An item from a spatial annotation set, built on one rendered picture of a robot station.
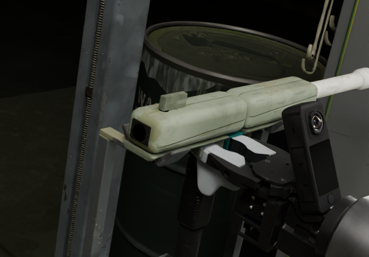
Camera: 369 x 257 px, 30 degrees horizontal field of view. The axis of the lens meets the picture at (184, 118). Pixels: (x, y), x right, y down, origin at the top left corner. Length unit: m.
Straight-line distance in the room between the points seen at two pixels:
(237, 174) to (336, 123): 0.55
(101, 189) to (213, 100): 0.17
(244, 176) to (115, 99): 0.24
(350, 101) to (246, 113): 0.45
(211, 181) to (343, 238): 0.18
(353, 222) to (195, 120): 0.19
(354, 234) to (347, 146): 0.58
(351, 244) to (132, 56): 0.38
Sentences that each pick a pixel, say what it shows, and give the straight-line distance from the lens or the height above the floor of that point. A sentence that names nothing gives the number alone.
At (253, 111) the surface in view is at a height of 1.13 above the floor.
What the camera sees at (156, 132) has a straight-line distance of 0.70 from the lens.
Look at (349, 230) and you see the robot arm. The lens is 0.69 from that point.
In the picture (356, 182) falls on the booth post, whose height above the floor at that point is 0.91.
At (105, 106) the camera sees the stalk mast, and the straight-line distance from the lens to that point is 0.89.
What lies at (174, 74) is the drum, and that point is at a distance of 1.83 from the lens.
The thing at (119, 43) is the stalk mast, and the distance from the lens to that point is 0.87.
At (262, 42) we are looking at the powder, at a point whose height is 0.86.
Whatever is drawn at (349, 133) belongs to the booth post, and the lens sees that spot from 1.25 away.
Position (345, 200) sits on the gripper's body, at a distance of 0.72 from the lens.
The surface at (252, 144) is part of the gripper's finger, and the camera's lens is 0.81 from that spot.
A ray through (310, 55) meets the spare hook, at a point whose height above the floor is 1.09.
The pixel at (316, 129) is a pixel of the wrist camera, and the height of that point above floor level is 1.16.
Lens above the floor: 1.40
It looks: 21 degrees down
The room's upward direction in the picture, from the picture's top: 11 degrees clockwise
